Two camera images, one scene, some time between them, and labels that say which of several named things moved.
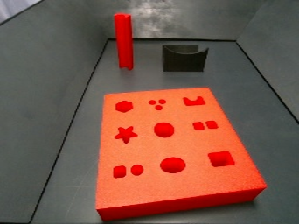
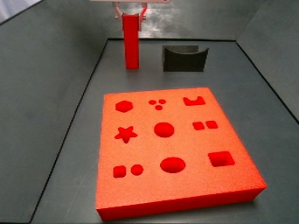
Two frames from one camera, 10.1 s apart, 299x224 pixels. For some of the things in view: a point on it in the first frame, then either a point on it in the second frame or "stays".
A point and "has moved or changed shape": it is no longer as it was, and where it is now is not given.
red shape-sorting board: [171, 155] stays
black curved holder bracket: [183, 58] stays
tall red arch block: [124, 37] has moved or changed shape
